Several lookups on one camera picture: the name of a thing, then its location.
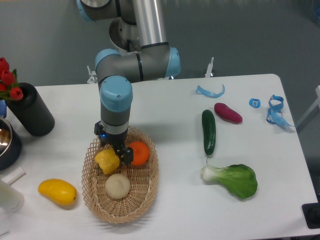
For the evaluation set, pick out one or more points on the white translucent bottle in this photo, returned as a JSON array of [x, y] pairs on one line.
[[11, 200]]

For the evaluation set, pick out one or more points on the blue tape roll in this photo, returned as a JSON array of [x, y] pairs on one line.
[[255, 103]]

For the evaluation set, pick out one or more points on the yellow mango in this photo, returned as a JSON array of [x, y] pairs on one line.
[[59, 191]]

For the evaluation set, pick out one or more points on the black cylindrical vase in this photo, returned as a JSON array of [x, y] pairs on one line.
[[32, 111]]

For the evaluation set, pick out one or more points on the yellow bell pepper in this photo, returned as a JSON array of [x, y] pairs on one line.
[[107, 160]]

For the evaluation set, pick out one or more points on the small white box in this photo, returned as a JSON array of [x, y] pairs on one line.
[[11, 176]]

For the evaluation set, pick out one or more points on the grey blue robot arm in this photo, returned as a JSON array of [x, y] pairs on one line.
[[141, 53]]

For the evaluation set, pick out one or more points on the woven wicker basket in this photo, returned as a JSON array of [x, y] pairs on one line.
[[143, 183]]

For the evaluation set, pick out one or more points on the beige steamed bun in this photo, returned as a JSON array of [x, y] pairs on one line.
[[117, 186]]

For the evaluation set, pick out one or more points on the green bok choy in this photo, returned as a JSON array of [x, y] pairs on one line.
[[239, 179]]

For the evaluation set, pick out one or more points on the black device at edge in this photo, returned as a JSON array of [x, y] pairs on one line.
[[311, 212]]

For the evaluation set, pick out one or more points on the red tulip flowers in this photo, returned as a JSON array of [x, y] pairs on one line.
[[9, 86]]

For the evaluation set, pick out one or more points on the black steel pot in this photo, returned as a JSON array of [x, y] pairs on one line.
[[10, 144]]

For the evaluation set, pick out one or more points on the green cucumber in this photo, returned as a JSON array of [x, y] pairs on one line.
[[209, 131]]

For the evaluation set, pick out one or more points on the blue curved tape strip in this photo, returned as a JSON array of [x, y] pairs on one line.
[[201, 91]]

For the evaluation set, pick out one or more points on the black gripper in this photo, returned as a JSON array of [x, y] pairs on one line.
[[115, 136]]

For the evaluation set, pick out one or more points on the orange fruit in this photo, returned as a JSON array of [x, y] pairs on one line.
[[140, 153]]

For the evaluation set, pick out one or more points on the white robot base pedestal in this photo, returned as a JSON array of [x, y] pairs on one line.
[[124, 36]]

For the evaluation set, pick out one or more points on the blue crumpled tape strip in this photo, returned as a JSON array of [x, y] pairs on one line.
[[274, 112]]

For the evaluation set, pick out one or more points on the purple sweet potato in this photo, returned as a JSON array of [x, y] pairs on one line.
[[227, 114]]

